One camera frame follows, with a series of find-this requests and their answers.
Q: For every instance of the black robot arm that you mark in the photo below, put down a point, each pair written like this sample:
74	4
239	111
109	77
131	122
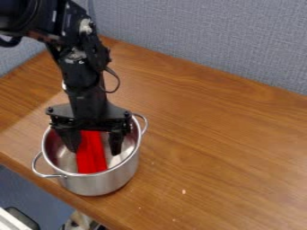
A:
61	24

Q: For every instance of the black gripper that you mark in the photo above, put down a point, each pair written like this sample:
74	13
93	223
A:
90	112

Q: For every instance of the stainless steel pot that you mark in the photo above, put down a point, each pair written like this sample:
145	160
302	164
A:
55	162

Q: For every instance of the red ridged block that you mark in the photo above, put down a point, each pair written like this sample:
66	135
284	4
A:
90	154

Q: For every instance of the white object under table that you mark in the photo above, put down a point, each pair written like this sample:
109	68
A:
81	222

